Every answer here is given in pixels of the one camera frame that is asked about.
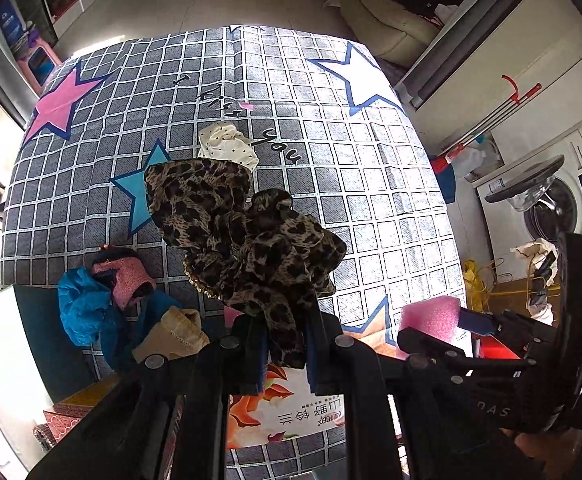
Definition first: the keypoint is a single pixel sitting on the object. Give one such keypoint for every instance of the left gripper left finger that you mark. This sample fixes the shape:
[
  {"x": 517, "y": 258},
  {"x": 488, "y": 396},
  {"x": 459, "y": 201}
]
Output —
[{"x": 250, "y": 357}]

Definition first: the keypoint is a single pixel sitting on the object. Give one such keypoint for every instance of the blue plastic bag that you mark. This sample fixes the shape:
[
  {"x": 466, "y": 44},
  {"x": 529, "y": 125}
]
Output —
[{"x": 89, "y": 315}]

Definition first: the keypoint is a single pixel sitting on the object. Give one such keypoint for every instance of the grey checked star tablecloth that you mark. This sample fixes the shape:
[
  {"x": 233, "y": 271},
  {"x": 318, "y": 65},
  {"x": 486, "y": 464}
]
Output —
[{"x": 310, "y": 114}]

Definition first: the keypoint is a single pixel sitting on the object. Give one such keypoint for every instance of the pink black knitted shoe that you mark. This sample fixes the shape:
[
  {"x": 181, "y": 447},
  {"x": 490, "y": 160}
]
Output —
[{"x": 121, "y": 270}]

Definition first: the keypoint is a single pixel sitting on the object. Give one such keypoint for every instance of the white storage box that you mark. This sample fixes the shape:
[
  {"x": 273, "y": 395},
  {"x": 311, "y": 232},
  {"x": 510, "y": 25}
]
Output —
[{"x": 39, "y": 366}]

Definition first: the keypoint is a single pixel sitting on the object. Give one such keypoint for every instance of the pink foam sponge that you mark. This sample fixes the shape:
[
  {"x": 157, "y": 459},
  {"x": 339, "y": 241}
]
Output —
[{"x": 437, "y": 317}]

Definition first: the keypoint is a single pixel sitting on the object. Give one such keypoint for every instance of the red patterned carton box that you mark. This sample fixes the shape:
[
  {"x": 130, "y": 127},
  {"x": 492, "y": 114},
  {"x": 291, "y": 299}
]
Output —
[{"x": 66, "y": 414}]

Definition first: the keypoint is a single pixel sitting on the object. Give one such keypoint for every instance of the floral tissue pack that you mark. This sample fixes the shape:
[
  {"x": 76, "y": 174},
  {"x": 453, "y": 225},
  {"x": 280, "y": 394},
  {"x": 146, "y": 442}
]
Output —
[{"x": 285, "y": 410}]

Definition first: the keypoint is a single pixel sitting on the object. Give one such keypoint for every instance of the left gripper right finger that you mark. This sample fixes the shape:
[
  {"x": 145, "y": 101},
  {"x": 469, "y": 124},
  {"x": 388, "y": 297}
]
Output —
[{"x": 321, "y": 371}]

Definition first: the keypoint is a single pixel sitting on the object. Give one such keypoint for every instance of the beige sofa cushion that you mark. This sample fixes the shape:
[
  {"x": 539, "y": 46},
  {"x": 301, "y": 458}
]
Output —
[{"x": 388, "y": 30}]

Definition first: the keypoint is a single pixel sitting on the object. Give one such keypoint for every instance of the leopard print scrunchie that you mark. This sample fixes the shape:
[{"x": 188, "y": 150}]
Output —
[{"x": 251, "y": 251}]

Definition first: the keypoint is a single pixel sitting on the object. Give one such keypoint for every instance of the white washing machine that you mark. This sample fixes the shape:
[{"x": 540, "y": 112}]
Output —
[{"x": 539, "y": 196}]

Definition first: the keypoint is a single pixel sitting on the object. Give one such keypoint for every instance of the cream polka dot scrunchie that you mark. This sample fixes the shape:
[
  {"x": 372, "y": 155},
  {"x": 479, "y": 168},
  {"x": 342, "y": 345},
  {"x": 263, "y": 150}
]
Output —
[{"x": 223, "y": 141}]

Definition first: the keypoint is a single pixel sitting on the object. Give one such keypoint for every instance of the beige knitted sock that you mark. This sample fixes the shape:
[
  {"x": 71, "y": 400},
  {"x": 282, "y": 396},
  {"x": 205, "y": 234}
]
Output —
[{"x": 178, "y": 334}]

